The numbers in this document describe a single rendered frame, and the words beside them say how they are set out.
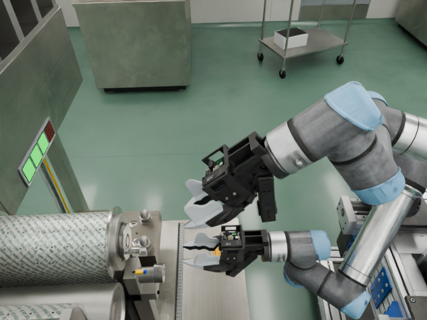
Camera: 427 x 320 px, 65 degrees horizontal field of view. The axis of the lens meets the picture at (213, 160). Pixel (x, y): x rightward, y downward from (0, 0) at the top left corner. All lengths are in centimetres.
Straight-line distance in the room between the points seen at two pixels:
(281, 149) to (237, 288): 64
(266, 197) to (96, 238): 33
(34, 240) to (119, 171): 205
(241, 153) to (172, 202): 195
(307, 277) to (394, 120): 48
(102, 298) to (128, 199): 186
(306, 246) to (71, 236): 53
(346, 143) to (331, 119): 4
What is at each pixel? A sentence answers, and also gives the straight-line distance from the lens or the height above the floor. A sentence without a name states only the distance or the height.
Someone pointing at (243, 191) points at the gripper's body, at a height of 145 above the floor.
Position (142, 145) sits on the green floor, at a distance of 295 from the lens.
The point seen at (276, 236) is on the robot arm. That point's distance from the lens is 85.
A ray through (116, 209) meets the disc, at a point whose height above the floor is 130.
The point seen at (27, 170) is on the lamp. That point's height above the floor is 119.
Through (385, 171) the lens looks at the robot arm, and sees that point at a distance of 54.
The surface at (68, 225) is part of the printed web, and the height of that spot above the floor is 131.
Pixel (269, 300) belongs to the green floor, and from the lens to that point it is 205.
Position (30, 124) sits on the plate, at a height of 126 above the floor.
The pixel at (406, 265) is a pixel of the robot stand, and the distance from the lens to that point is 146.
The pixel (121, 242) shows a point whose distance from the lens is 70.
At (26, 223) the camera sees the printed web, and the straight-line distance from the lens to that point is 76.
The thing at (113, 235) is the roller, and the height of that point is 130.
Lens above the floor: 184
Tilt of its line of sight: 42 degrees down
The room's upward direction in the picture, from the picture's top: 1 degrees counter-clockwise
